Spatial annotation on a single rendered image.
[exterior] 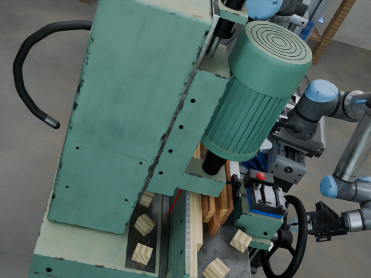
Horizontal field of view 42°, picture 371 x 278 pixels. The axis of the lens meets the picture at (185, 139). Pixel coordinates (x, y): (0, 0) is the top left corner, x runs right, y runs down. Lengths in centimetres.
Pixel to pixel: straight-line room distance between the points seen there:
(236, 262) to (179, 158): 34
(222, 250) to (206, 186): 18
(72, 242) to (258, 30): 75
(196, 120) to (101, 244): 47
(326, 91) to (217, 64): 93
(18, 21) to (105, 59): 265
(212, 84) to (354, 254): 211
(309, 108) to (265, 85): 92
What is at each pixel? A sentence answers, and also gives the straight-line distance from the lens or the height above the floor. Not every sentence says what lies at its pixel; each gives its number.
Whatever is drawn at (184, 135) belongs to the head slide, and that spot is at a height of 119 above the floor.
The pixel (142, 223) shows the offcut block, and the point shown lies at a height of 84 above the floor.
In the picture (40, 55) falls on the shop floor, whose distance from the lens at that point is 334.
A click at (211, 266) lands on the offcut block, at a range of 128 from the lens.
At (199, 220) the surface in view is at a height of 94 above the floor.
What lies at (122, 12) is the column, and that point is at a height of 148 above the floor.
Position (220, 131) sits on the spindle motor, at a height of 123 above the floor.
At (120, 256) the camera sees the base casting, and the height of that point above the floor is 80.
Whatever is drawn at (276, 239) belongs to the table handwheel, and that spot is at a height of 82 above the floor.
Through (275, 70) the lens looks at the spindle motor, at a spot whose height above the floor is 145.
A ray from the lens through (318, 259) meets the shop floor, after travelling 286.
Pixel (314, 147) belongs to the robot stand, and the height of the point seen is 82.
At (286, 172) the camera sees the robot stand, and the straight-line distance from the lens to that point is 200.
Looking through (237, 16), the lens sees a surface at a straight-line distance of 103.
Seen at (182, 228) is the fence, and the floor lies 93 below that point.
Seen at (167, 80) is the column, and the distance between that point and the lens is 102.
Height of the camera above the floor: 194
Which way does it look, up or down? 40 degrees down
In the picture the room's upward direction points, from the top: 25 degrees clockwise
